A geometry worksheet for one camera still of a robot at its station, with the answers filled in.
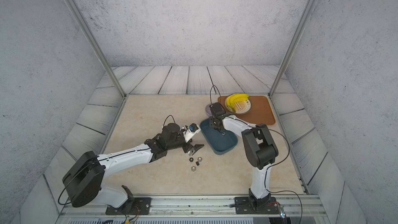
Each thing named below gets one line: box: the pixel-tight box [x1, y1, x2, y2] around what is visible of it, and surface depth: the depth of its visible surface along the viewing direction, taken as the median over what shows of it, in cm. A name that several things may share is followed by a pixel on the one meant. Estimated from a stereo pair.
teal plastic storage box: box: [199, 118, 238, 156], surface depth 96 cm
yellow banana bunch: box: [226, 93, 250, 112], surface depth 113 cm
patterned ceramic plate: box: [224, 95, 252, 115], surface depth 114 cm
